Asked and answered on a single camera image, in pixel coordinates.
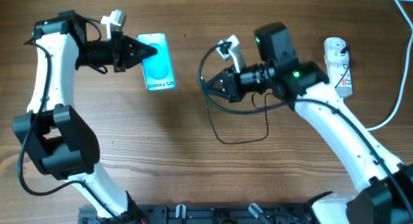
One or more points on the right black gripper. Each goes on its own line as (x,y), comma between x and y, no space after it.
(232,82)

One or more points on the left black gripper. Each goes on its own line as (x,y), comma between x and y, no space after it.
(120,41)

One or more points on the blue screen Galaxy smartphone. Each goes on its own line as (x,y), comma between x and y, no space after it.
(157,69)

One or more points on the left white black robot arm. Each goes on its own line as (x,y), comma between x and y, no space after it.
(52,134)

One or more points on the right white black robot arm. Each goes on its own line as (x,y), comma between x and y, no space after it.
(382,181)

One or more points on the white USB charger plug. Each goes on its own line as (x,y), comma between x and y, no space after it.
(336,56)

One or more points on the white power strip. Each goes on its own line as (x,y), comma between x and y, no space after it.
(339,76)

